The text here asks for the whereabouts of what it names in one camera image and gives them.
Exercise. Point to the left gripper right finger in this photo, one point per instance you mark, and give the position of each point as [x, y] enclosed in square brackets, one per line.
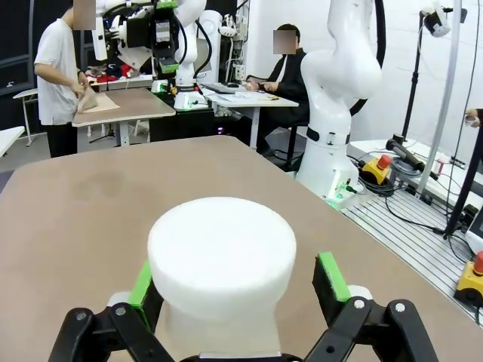
[362, 332]

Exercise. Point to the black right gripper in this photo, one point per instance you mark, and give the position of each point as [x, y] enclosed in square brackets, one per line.
[140, 32]

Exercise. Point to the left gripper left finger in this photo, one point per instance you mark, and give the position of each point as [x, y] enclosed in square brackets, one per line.
[113, 332]

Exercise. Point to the white round stopper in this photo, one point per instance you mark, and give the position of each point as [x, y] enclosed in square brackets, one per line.
[222, 249]

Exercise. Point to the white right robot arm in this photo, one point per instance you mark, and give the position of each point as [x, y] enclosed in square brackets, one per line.
[332, 75]

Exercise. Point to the white robot arm on pedestal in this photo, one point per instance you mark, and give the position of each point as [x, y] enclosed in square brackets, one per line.
[186, 45]

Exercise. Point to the bystander hand with dark sleeve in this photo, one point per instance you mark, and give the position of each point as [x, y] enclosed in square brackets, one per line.
[473, 117]

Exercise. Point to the pile of red white clothes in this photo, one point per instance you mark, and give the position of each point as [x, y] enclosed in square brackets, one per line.
[113, 71]

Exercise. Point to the grey keyboard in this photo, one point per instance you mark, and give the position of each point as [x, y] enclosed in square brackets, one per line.
[220, 88]

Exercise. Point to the brown top table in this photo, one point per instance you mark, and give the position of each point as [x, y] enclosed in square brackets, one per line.
[132, 105]

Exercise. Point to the black controller cabinet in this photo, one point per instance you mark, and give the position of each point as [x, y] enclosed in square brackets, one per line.
[181, 124]

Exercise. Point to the beige folded cloth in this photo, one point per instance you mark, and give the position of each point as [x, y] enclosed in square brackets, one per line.
[98, 103]

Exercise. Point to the white office desk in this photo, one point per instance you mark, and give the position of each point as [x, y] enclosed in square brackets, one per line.
[245, 99]

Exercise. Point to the yellow red emergency stop button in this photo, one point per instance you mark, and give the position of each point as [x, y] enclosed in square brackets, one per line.
[468, 286]
[371, 171]

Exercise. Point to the standing person in white shirt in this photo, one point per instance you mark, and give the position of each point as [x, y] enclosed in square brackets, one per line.
[56, 68]

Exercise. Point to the seated person in black jacket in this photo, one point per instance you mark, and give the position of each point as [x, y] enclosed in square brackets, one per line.
[290, 83]

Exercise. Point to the white box device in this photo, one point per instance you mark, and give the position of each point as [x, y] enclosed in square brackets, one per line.
[475, 230]

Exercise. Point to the narrow white side table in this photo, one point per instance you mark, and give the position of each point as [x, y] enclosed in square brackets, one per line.
[26, 94]

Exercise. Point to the black office chair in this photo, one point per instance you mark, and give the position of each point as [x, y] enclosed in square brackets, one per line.
[292, 143]

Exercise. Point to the small pink object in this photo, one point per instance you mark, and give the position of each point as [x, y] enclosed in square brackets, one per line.
[441, 166]

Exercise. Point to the white equipment bench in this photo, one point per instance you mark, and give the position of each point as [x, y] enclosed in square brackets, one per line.
[377, 147]

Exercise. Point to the large white rounded table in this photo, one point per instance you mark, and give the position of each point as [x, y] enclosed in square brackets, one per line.
[9, 137]

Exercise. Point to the black light stand pole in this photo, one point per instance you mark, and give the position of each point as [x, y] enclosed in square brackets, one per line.
[413, 75]

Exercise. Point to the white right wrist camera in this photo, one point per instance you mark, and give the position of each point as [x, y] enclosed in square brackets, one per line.
[100, 37]

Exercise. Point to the slotted aluminium base plate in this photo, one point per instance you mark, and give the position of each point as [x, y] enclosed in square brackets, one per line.
[415, 249]

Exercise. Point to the black slanted post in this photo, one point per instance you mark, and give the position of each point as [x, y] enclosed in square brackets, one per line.
[468, 181]

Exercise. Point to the white camera on stand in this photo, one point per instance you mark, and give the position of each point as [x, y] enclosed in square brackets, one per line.
[435, 20]

